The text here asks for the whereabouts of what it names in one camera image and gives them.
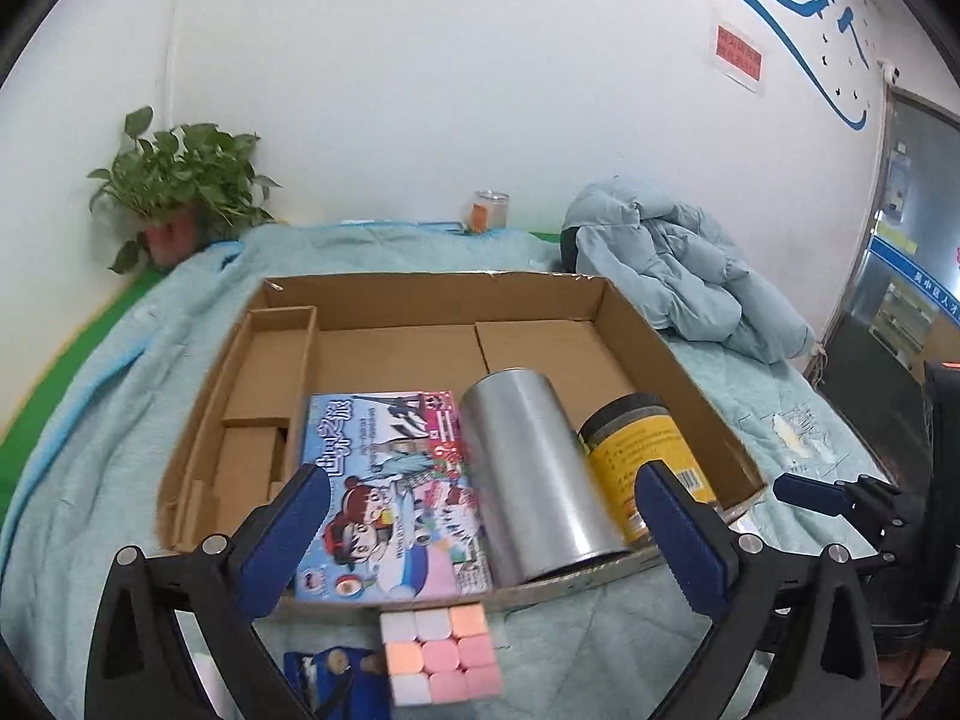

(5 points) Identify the brown cardboard box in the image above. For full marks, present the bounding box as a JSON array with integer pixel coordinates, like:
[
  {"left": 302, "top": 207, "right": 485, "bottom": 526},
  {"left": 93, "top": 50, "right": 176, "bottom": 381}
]
[{"left": 154, "top": 270, "right": 767, "bottom": 620}]

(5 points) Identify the yellow label bottle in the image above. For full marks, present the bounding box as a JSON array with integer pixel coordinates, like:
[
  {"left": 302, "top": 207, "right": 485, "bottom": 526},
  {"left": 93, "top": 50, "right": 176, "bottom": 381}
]
[{"left": 576, "top": 392, "right": 719, "bottom": 545}]

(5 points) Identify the blue cartoon game box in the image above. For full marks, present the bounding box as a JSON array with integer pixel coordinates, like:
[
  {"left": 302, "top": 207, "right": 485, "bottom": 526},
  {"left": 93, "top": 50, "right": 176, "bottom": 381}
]
[{"left": 294, "top": 390, "right": 496, "bottom": 605}]

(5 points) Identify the red wall notice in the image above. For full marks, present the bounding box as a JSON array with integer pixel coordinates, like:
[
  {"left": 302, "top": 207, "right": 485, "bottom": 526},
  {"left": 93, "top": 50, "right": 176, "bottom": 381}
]
[{"left": 709, "top": 17, "right": 766, "bottom": 97}]

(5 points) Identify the white wall conduit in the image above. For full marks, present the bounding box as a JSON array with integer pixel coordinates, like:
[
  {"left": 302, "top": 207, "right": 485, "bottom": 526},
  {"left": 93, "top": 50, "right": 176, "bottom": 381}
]
[{"left": 159, "top": 0, "right": 192, "bottom": 110}]

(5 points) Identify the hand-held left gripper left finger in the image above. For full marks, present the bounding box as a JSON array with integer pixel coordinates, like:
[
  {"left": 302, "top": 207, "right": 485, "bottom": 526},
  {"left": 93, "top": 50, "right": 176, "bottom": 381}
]
[{"left": 84, "top": 463, "right": 332, "bottom": 720}]

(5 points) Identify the pastel puzzle cube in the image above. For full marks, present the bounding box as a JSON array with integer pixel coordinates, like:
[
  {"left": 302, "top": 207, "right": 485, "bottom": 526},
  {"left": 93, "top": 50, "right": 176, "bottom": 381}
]
[{"left": 379, "top": 601, "right": 505, "bottom": 707}]

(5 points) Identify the light blue blanket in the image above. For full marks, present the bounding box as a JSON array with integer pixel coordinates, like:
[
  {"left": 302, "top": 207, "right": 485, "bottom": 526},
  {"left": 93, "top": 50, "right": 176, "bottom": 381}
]
[{"left": 0, "top": 221, "right": 931, "bottom": 720}]

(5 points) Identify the green mat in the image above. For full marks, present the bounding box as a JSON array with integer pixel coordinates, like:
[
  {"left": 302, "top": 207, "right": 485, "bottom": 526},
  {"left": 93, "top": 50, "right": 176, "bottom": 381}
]
[{"left": 0, "top": 270, "right": 162, "bottom": 436}]

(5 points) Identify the light blue padded jacket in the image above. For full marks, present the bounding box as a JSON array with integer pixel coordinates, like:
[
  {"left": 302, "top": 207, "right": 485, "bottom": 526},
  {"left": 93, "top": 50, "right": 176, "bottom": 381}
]
[{"left": 559, "top": 176, "right": 818, "bottom": 365}]

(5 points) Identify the dark blue small box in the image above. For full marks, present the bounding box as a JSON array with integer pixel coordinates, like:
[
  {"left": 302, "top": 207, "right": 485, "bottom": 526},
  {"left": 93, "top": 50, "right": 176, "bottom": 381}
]
[{"left": 283, "top": 645, "right": 395, "bottom": 720}]

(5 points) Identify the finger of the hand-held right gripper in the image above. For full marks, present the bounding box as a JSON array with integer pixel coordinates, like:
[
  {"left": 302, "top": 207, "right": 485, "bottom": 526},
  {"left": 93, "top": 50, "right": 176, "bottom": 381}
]
[{"left": 774, "top": 471, "right": 912, "bottom": 541}]

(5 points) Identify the silver metal can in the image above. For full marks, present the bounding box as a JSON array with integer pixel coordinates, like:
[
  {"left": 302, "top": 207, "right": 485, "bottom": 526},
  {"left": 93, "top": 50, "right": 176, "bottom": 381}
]
[{"left": 457, "top": 366, "right": 632, "bottom": 586}]

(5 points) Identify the glass jar with orange label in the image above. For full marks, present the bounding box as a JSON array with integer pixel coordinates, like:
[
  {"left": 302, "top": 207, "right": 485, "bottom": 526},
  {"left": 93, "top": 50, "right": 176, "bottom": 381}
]
[{"left": 466, "top": 190, "right": 511, "bottom": 235}]

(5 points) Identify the glass door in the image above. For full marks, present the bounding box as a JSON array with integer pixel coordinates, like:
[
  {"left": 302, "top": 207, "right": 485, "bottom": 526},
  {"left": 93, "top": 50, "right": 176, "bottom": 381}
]
[{"left": 817, "top": 86, "right": 960, "bottom": 421}]

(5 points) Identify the blue wall decal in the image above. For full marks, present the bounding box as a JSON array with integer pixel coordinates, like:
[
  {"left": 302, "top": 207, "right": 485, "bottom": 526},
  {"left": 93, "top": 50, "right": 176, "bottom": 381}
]
[{"left": 592, "top": 0, "right": 875, "bottom": 132}]

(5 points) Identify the potted plant in red pot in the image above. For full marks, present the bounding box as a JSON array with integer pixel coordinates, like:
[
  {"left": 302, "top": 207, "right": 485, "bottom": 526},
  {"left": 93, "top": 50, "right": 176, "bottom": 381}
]
[{"left": 88, "top": 106, "right": 282, "bottom": 275}]

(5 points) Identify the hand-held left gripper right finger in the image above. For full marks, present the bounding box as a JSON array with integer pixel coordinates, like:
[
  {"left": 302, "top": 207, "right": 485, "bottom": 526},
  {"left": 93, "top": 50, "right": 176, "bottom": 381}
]
[{"left": 634, "top": 461, "right": 882, "bottom": 720}]

